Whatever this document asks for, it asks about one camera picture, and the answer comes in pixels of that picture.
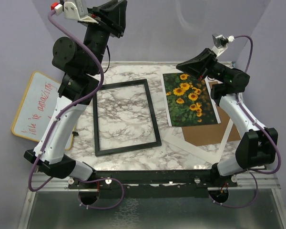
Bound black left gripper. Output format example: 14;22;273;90
78;0;127;74

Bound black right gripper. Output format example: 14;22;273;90
175;49;230;83

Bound sunflower photo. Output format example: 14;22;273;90
162;73;221;127

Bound white mat board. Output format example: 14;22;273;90
163;78;244;164

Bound black picture frame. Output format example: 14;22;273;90
92;79;162;157

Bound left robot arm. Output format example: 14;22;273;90
24;0;127;188

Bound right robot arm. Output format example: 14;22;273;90
176;48;281;187

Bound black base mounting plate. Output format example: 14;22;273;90
68;169;237;199

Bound yellow rimmed whiteboard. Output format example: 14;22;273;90
11;71;60;142

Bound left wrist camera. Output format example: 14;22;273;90
51;0;99;24

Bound aluminium rail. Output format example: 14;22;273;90
29;170;280;191

